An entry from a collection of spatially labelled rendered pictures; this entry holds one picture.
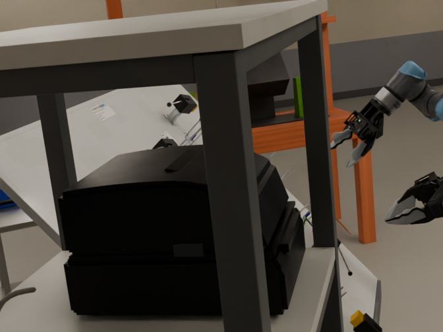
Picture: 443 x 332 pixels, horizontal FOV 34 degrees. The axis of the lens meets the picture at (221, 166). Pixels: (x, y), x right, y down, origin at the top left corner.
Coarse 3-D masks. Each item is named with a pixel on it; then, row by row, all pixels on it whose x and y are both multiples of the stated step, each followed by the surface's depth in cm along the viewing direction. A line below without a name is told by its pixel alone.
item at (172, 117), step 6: (180, 96) 214; (186, 96) 216; (168, 102) 210; (174, 102) 212; (180, 102) 213; (186, 102) 213; (192, 102) 216; (180, 108) 214; (186, 108) 214; (192, 108) 217; (174, 114) 217; (180, 114) 218; (168, 120) 218; (174, 120) 218
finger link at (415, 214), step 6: (408, 210) 176; (414, 210) 170; (420, 210) 170; (402, 216) 171; (408, 216) 170; (414, 216) 170; (420, 216) 170; (390, 222) 172; (396, 222) 171; (402, 222) 171; (408, 222) 171
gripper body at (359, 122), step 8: (368, 104) 216; (376, 104) 215; (360, 112) 217; (368, 112) 216; (376, 112) 216; (384, 112) 216; (360, 120) 217; (368, 120) 217; (376, 120) 219; (352, 128) 218; (360, 128) 216; (368, 128) 216; (376, 128) 219; (360, 136) 216; (368, 136) 220
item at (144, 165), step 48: (96, 192) 95; (144, 192) 92; (192, 192) 91; (96, 240) 96; (144, 240) 94; (192, 240) 93; (288, 240) 96; (96, 288) 97; (144, 288) 96; (192, 288) 94; (288, 288) 94
